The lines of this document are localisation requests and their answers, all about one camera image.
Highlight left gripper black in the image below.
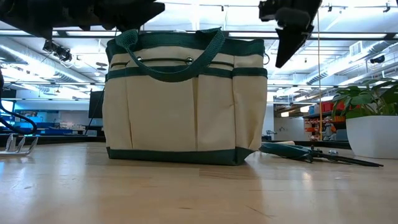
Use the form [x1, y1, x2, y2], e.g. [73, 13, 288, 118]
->
[52, 0, 166, 32]

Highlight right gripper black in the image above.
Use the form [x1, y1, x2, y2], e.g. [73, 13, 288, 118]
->
[257, 0, 323, 68]

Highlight green handled pruning shears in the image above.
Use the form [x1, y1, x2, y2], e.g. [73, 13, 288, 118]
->
[259, 141, 384, 168]

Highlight beige green gardening bag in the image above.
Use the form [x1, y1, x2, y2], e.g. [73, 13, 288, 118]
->
[101, 27, 269, 167]

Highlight wooden handled hand rake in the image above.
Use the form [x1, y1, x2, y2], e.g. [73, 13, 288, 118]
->
[0, 133, 39, 157]

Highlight shelf with red bins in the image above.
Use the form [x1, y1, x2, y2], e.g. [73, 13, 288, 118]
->
[303, 101, 348, 141]

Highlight black monitor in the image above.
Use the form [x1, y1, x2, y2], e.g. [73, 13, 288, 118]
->
[88, 90, 105, 119]

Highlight green potted plant white pot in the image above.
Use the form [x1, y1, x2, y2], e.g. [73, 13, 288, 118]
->
[330, 79, 398, 160]

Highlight blue workbench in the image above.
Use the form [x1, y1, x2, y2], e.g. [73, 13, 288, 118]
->
[0, 108, 91, 137]

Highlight yellow hanging cord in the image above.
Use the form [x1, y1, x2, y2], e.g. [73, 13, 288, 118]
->
[316, 9, 323, 141]

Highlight silver ventilation duct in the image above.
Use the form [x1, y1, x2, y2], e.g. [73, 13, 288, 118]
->
[0, 45, 91, 85]
[306, 40, 398, 86]

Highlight black ceiling camera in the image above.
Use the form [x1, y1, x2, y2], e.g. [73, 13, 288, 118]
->
[369, 54, 386, 65]

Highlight black device with cables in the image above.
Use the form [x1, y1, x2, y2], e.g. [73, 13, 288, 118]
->
[42, 39, 74, 62]

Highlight black aluminium table frame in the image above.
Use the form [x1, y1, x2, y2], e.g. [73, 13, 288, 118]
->
[0, 134, 352, 150]

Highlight thick black curved cable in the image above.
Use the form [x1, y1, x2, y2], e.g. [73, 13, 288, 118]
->
[0, 70, 38, 136]

